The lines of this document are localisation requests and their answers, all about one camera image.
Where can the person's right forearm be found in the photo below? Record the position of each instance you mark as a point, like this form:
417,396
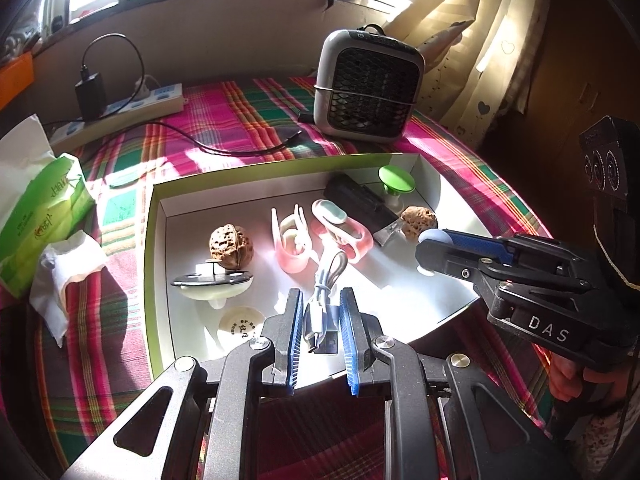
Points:
600,430

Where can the white round case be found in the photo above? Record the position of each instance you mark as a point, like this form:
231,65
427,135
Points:
240,327

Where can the green tissue pack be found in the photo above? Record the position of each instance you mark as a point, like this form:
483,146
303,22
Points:
45,210

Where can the green and white cardboard box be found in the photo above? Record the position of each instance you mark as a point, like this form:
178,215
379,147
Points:
440,300

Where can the pink plastic clip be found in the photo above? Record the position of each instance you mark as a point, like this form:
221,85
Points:
290,260

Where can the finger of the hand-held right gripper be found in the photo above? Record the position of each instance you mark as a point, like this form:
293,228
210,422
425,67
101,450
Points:
475,244
450,262

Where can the pink clip with grey pad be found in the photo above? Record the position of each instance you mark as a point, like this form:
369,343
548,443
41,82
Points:
357,245

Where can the person's right hand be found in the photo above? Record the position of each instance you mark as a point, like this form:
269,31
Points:
565,375

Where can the cream heart print curtain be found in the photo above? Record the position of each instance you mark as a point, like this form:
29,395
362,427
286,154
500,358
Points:
480,60

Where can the beige power strip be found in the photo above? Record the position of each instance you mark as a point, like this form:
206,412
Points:
70,132
160,97

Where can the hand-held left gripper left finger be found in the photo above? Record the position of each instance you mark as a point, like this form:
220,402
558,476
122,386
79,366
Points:
296,340

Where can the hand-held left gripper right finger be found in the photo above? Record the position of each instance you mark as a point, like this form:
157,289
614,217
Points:
350,345

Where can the orange box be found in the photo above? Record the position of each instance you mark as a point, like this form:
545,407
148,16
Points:
17,80

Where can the brown walnut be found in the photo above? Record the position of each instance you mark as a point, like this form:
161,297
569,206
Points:
231,246
419,221

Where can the pink green plaid tablecloth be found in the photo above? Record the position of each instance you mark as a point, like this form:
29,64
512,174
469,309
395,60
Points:
100,360

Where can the black charger adapter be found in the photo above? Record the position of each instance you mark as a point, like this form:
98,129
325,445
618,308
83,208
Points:
91,96

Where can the crumpled white tissue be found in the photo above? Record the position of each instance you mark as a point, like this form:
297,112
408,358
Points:
65,270

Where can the small grey desk fan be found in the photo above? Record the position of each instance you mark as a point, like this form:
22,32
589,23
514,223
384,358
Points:
370,85

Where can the green top suction holder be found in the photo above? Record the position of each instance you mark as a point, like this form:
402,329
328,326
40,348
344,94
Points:
395,180

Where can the black device with clear cap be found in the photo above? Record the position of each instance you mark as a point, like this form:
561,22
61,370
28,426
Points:
350,195

